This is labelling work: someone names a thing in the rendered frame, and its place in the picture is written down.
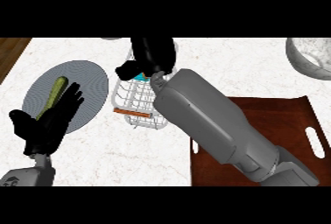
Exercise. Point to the cupcake with blue wrapper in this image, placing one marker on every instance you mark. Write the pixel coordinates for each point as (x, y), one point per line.
(142, 77)

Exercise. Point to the grey round plate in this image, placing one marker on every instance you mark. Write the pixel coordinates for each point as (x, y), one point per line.
(68, 94)

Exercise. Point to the brown wooden cabinet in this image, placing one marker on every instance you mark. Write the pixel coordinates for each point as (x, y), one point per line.
(10, 54)

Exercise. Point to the green cucumber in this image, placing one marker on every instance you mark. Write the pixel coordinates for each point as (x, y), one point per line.
(53, 94)

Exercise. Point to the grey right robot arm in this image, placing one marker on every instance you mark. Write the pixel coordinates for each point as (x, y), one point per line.
(214, 128)

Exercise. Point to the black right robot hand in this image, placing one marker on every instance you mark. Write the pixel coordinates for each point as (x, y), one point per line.
(150, 57)

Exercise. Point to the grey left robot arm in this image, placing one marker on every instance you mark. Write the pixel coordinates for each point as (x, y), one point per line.
(31, 173)

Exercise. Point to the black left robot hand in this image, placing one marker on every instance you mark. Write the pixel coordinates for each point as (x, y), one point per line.
(44, 128)

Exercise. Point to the brown wooden tray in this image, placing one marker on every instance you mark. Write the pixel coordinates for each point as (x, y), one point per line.
(275, 122)

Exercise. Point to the white marble bowl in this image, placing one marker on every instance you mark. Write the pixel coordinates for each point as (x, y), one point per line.
(312, 59)

